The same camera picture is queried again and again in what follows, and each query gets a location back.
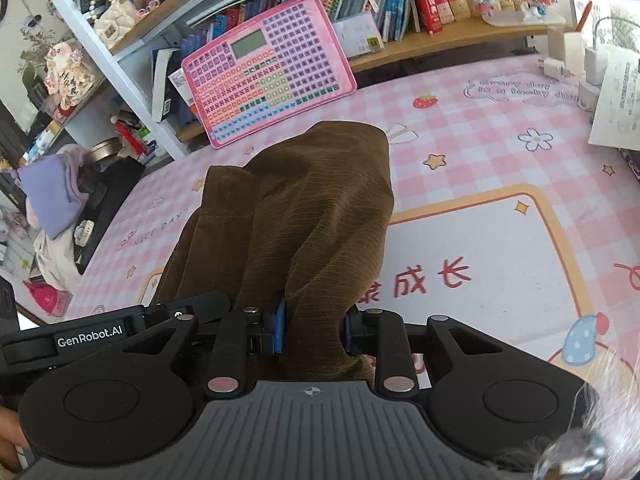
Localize white power adapter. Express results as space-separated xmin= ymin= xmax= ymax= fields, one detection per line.
xmin=540 ymin=58 xmax=573 ymax=80

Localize white paper sheet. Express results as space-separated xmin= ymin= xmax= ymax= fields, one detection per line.
xmin=588 ymin=46 xmax=640 ymax=151

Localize white wrist watch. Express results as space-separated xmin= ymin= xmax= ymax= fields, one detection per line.
xmin=74 ymin=219 xmax=96 ymax=247

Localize brown corduroy pants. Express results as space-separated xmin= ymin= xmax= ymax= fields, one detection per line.
xmin=155 ymin=122 xmax=394 ymax=382

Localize cream white garment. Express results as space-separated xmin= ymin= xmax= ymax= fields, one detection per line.
xmin=34 ymin=229 xmax=81 ymax=295

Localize pink checkered table mat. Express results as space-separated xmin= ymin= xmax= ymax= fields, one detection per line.
xmin=67 ymin=56 xmax=639 ymax=386

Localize black keyboard case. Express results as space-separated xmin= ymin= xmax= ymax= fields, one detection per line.
xmin=75 ymin=157 xmax=145 ymax=274

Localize pink backpack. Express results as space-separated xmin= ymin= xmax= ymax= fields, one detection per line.
xmin=24 ymin=282 xmax=70 ymax=318

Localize lavender folded cloth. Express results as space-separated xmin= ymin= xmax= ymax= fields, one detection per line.
xmin=18 ymin=153 xmax=88 ymax=238

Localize person left hand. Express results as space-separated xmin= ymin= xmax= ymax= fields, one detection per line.
xmin=0 ymin=406 xmax=29 ymax=472

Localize pink keyboard learning tablet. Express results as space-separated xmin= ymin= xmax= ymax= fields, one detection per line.
xmin=181 ymin=0 xmax=357 ymax=148

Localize brass bowl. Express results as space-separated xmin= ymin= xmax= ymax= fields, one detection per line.
xmin=84 ymin=136 xmax=122 ymax=165

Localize red tassel ornament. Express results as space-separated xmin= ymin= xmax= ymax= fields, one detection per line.
xmin=111 ymin=116 xmax=146 ymax=156

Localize white leaning book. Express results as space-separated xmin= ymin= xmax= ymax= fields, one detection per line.
xmin=151 ymin=48 xmax=179 ymax=122

